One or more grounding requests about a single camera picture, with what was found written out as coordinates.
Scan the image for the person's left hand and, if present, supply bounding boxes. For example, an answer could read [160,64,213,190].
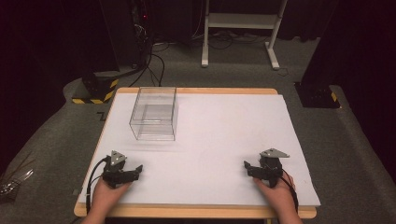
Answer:
[89,178,133,219]

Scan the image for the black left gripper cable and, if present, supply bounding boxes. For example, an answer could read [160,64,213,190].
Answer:
[85,156,112,215]

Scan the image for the black floor cables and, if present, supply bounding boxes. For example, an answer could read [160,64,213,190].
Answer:
[128,41,166,88]

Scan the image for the clear plastic box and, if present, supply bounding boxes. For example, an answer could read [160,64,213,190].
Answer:
[128,86,179,142]

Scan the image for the black equipment column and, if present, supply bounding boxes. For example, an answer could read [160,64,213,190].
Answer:
[98,0,154,70]

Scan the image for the black square stand base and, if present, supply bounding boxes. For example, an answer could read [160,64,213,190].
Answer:
[293,81,342,109]

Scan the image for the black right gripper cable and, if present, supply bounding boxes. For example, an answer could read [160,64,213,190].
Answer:
[280,168,300,214]

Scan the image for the white metal stand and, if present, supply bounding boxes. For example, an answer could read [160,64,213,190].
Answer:
[201,0,288,71]

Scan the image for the person's right hand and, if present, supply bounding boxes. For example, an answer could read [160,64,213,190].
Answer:
[252,175,297,217]

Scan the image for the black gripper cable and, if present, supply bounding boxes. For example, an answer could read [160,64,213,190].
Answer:
[280,168,300,214]
[85,156,112,215]

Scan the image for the dark curtain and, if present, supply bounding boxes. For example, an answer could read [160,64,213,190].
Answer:
[300,0,396,175]

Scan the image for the white table mat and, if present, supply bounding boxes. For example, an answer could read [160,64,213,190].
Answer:
[77,91,322,207]

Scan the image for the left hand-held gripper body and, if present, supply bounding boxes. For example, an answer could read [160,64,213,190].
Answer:
[102,150,128,189]

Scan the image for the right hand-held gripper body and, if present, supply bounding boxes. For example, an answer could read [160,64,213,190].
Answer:
[259,147,290,189]

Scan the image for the black base with yellow stripes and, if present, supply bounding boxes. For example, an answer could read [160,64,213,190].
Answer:
[71,70,120,105]

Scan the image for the clear plastic wrap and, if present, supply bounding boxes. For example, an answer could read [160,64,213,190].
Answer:
[0,167,35,201]

